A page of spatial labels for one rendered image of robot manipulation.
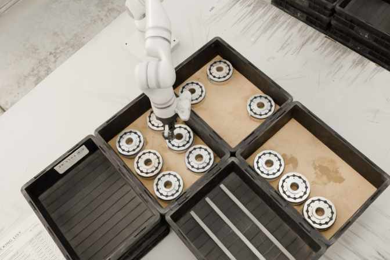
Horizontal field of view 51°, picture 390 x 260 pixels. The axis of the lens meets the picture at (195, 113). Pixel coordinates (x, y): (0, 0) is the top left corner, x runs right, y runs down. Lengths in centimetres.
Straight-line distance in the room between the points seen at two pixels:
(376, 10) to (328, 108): 94
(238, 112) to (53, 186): 72
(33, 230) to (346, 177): 114
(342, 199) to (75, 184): 91
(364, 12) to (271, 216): 145
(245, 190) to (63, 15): 217
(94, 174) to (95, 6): 186
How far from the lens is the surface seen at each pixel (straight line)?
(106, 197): 147
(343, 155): 146
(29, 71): 298
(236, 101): 154
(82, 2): 322
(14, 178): 179
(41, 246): 165
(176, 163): 145
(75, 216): 149
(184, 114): 115
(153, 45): 105
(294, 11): 254
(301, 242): 138
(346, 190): 145
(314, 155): 147
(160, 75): 101
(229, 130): 149
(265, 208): 139
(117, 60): 189
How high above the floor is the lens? 217
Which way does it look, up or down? 62 degrees down
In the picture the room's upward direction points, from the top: 12 degrees counter-clockwise
